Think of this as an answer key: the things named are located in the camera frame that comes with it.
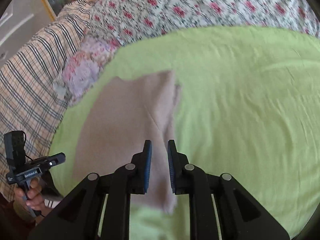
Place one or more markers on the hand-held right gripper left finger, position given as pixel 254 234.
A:
pixel 147 165

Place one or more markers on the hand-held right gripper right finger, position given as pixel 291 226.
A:
pixel 171 166

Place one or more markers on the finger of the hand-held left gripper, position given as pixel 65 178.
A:
pixel 57 158

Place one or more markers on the beige knitted sweater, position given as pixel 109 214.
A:
pixel 135 130

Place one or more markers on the person's left hand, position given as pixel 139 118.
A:
pixel 33 197

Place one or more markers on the green bed sheet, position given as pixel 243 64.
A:
pixel 237 120

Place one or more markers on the plaid blanket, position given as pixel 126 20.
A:
pixel 35 80

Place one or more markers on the purple floral pillow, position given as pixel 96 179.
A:
pixel 85 70

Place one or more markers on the rose print floral blanket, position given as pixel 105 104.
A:
pixel 200 2

